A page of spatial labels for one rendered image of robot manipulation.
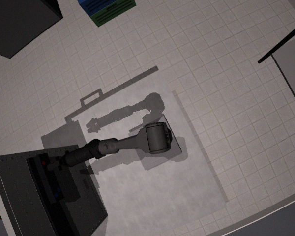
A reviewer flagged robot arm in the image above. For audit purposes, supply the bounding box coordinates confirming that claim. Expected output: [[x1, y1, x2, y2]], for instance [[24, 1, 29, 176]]
[[74, 122, 173, 163]]

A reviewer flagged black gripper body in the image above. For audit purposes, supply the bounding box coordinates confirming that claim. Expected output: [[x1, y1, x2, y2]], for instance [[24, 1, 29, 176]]
[[55, 150, 79, 167]]

